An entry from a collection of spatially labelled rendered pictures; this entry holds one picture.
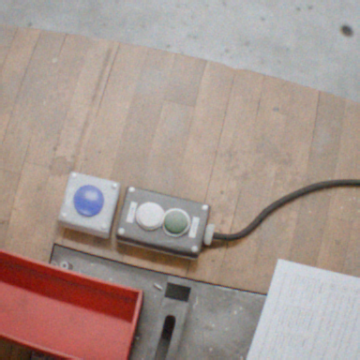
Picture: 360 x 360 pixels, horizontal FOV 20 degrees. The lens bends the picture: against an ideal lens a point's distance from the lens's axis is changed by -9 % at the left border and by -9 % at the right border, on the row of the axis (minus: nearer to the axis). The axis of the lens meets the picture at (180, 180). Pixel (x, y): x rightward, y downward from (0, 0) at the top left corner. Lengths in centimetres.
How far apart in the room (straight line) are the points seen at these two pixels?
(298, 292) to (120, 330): 24
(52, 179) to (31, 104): 11
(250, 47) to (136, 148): 109
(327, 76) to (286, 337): 121
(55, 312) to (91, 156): 22
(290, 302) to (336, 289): 7
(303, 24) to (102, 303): 132
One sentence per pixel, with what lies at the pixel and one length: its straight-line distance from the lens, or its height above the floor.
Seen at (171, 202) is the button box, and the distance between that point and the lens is 135.
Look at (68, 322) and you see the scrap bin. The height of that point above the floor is 91.
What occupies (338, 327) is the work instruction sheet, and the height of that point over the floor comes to 90.
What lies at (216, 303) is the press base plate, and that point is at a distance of 135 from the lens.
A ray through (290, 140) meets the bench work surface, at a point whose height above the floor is 90.
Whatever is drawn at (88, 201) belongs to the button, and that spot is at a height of 94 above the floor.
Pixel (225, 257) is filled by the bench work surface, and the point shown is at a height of 90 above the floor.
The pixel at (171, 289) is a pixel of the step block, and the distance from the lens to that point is 127.
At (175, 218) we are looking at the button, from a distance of 133.
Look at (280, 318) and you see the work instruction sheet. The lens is 135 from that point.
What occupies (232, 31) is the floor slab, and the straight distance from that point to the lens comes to 248.
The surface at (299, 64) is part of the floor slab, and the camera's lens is 246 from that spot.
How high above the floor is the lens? 222
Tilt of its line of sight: 72 degrees down
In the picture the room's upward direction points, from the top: 6 degrees clockwise
